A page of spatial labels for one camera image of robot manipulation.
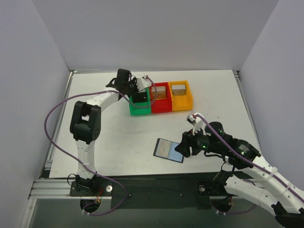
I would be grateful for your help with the aluminium frame rail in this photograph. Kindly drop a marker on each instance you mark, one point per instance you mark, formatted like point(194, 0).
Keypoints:
point(45, 187)

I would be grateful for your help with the brown card stack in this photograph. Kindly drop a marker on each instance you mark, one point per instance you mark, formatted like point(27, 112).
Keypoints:
point(158, 93)

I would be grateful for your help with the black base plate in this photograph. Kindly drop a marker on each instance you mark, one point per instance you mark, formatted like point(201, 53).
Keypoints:
point(172, 191)

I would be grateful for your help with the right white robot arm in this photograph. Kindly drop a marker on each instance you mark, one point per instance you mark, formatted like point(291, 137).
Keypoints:
point(276, 195)

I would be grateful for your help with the black leather card holder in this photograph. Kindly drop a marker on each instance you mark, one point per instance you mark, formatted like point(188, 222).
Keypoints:
point(173, 155)

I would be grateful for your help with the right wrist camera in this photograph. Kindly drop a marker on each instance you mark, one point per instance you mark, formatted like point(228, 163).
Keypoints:
point(195, 121)

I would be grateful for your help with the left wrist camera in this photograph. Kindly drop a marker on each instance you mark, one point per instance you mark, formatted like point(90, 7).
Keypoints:
point(143, 83)

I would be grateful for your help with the black VIP card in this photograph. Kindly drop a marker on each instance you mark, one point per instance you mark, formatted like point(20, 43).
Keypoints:
point(141, 97)

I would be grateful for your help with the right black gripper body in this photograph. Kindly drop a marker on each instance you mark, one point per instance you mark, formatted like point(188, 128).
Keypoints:
point(187, 143)

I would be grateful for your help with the tan card in holder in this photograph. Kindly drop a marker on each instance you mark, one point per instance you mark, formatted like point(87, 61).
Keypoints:
point(164, 148)

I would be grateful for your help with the red plastic bin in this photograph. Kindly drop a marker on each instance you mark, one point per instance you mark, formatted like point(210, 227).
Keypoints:
point(163, 105)

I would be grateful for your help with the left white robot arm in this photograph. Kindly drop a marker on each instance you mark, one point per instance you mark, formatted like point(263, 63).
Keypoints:
point(86, 124)

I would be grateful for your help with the orange plastic bin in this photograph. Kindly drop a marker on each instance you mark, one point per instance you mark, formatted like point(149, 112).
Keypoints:
point(182, 99)

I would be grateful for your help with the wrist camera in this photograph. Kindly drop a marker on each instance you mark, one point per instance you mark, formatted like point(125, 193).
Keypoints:
point(195, 121)
point(143, 83)

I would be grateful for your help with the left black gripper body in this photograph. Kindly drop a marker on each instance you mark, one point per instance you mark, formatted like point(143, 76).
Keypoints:
point(139, 96)

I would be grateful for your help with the green plastic bin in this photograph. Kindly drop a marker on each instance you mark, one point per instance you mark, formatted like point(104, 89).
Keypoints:
point(142, 108)

